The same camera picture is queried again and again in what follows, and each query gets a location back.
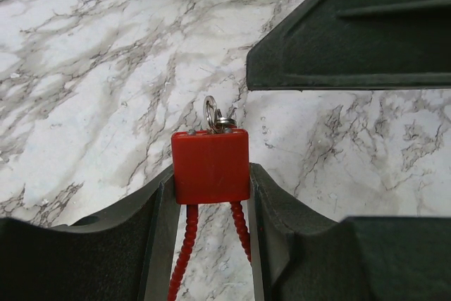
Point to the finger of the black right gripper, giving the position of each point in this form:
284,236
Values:
355,45

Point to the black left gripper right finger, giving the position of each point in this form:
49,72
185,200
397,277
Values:
299,254

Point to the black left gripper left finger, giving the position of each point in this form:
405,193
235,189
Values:
122,252

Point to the red padlock with cable shackle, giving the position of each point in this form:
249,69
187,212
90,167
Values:
209,169

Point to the silver keys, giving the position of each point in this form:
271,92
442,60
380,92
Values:
215,122

